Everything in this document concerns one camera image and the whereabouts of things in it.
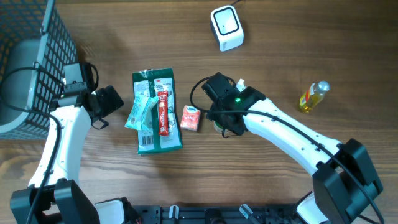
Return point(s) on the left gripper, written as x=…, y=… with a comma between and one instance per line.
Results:
x=112, y=100

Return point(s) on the grey plastic mesh basket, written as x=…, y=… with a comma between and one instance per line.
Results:
x=35, y=46

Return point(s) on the red Nescafe coffee stick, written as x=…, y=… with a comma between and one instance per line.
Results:
x=163, y=113

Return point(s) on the green 3M gloves package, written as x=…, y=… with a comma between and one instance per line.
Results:
x=149, y=83

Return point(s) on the white barcode scanner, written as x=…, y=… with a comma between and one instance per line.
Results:
x=226, y=28

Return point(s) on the yellow liquid bottle silver cap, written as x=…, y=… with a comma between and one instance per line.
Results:
x=313, y=96

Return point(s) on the green lid jar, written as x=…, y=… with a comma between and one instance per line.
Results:
x=220, y=129

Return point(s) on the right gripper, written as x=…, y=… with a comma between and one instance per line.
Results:
x=216, y=117

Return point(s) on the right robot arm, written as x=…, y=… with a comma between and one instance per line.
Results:
x=345, y=180

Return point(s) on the red Kleenex tissue pack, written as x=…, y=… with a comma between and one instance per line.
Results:
x=190, y=118

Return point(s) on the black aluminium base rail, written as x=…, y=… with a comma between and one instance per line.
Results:
x=217, y=214

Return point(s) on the light green snack pouch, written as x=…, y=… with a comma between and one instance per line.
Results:
x=140, y=117

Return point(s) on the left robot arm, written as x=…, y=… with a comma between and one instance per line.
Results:
x=53, y=194

